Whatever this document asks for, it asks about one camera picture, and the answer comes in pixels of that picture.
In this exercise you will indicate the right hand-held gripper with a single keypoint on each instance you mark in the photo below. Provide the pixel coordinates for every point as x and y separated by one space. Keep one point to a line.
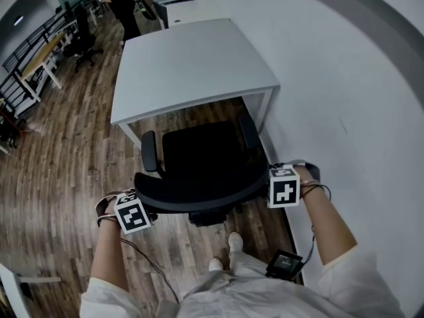
284 190

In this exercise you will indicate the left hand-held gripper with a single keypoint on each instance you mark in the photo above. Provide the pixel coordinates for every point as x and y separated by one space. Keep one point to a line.
130 215

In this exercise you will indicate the black mesh office chair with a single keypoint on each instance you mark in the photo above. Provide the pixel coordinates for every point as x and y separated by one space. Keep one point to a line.
198 151

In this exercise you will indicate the person's left forearm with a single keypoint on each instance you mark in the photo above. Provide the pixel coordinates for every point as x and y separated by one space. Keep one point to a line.
109 253

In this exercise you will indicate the person's right forearm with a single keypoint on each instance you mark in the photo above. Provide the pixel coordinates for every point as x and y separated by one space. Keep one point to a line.
328 224

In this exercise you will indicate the black swivel chair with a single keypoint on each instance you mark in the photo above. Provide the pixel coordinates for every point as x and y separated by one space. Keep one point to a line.
8 131
83 28

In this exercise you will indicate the person's left hand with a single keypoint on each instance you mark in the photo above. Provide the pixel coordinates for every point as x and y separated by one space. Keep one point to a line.
111 208

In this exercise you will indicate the person's right hand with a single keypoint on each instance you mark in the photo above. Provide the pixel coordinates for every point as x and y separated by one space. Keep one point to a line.
306 175

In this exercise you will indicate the person's right shoe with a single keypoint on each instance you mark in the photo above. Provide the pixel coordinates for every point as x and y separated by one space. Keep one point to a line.
236 242

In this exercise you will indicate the person's shoe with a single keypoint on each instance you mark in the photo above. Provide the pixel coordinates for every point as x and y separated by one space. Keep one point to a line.
215 264
236 242

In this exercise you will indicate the black screen device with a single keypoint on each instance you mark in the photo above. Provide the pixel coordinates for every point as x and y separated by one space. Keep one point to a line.
284 263

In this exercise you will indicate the person's left shoe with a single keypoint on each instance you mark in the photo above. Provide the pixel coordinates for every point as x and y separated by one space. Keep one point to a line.
215 264

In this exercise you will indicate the person's white clothing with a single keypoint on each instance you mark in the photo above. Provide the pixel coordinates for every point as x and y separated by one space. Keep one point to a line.
248 296

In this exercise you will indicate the white table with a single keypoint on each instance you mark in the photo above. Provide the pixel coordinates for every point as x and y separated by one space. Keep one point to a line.
10 293

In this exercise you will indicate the white desk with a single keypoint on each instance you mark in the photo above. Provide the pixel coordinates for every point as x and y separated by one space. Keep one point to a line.
192 65

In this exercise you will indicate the wooden top desk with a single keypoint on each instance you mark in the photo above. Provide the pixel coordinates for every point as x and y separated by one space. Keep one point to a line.
43 53

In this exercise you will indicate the white low cabinet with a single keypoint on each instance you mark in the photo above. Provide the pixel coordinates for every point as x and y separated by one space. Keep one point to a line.
198 12

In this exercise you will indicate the black metal railing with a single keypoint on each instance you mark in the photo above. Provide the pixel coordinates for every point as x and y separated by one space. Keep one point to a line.
26 45

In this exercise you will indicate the round ceiling lamp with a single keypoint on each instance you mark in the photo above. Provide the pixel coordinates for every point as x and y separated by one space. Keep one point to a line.
18 20

